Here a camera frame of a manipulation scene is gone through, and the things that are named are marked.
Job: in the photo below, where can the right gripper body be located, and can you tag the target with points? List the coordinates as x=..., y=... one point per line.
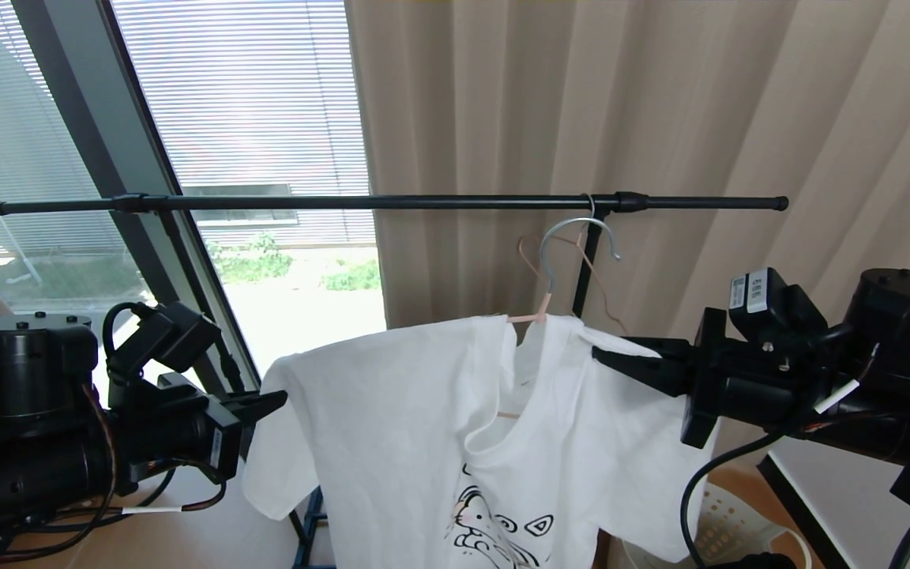
x=739, y=387

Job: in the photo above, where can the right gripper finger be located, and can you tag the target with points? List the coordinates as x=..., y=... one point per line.
x=664, y=348
x=652, y=375

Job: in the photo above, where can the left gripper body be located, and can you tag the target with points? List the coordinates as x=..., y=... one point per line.
x=186, y=431

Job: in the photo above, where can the pink clothes hanger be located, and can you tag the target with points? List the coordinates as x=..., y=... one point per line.
x=547, y=273
x=591, y=207

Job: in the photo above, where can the white garment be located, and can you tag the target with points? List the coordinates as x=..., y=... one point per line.
x=392, y=411

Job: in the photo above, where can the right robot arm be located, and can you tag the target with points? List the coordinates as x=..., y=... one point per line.
x=897, y=332

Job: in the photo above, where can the white laundry basket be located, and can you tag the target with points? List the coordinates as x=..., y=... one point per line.
x=739, y=521

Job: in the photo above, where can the black clothes rack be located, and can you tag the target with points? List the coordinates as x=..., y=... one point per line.
x=344, y=202

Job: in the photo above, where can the beige curtain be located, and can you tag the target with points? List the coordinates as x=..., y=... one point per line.
x=739, y=103

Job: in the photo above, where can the window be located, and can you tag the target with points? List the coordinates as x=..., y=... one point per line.
x=265, y=103

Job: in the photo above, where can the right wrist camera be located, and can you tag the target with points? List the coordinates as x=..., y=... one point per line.
x=787, y=308

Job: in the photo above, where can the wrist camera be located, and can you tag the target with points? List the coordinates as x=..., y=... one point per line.
x=171, y=336
x=787, y=308

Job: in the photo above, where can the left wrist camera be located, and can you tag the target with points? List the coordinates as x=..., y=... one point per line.
x=171, y=336

